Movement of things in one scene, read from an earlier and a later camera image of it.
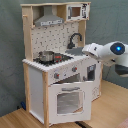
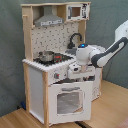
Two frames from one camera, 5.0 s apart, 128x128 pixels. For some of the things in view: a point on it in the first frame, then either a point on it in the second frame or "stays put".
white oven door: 69,102 stays put
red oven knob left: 56,75 stays put
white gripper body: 95,50 → 76,68
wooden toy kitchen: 61,82 stays put
